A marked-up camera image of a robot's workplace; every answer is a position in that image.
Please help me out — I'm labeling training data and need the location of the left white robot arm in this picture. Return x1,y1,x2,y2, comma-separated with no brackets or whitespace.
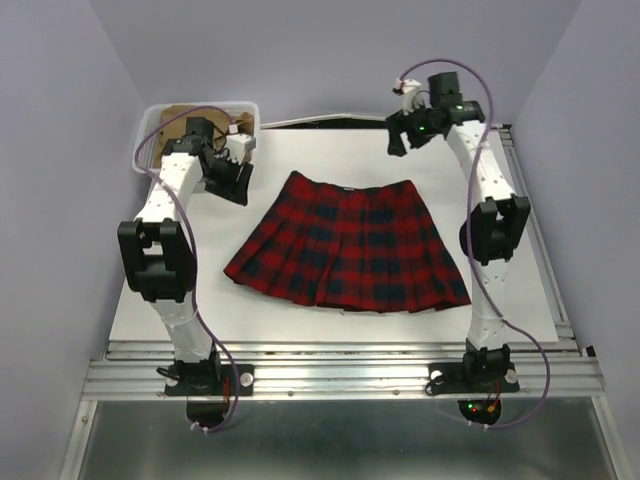
117,117,256,394

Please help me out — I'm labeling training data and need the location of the aluminium rail frame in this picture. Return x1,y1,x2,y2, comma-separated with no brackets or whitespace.
62,128,633,479

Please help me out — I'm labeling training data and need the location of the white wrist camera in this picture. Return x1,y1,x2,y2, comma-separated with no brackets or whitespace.
226,133,256,165
392,78,426,115

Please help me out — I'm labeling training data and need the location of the white plastic laundry basket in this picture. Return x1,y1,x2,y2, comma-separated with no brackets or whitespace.
131,101,260,173

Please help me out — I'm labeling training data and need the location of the red plaid pleated skirt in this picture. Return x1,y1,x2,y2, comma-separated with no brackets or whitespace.
224,171,471,313

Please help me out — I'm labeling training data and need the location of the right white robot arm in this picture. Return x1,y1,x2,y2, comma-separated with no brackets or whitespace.
385,71,531,390

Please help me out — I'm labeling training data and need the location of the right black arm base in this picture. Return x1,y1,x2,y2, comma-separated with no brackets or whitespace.
425,345,520,396

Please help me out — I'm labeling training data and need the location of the tan folded skirt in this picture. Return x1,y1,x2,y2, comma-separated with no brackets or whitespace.
155,104,257,169

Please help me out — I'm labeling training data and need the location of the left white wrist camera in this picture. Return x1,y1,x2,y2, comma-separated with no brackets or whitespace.
226,133,256,165

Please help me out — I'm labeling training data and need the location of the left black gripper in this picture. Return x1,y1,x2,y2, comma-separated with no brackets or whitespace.
203,153,255,208

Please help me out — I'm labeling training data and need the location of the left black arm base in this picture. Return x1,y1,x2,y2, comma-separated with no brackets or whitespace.
156,361,254,397

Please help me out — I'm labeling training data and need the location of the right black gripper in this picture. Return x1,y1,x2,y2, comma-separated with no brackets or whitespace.
381,99,437,158

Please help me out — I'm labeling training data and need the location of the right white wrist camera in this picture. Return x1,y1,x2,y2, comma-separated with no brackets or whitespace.
392,78,426,115

